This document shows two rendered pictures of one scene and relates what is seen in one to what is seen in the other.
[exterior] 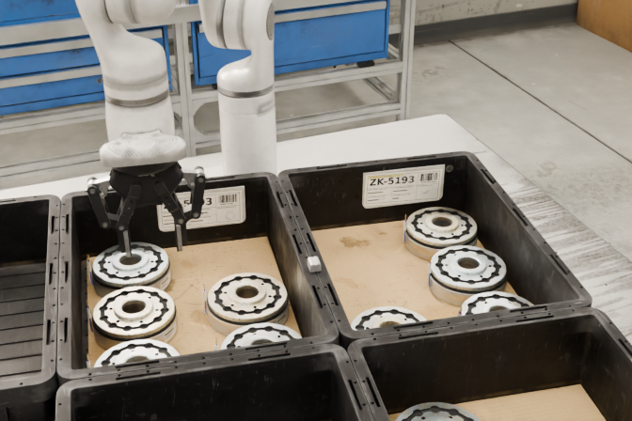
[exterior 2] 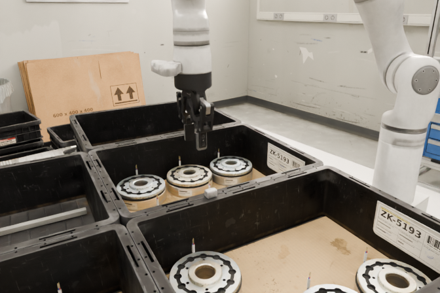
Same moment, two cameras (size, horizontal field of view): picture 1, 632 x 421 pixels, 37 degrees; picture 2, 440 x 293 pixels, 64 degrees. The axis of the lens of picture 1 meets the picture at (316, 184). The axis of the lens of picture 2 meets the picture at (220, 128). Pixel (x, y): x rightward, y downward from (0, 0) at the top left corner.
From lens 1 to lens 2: 1.01 m
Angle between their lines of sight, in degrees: 67
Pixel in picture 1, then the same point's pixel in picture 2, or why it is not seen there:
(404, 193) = (409, 243)
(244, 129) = (382, 152)
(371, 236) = (359, 254)
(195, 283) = not seen: hidden behind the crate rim
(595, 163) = not seen: outside the picture
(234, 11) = (395, 64)
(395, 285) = (298, 280)
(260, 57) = (400, 102)
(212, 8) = (380, 58)
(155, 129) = (179, 61)
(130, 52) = (178, 12)
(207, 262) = not seen: hidden behind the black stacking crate
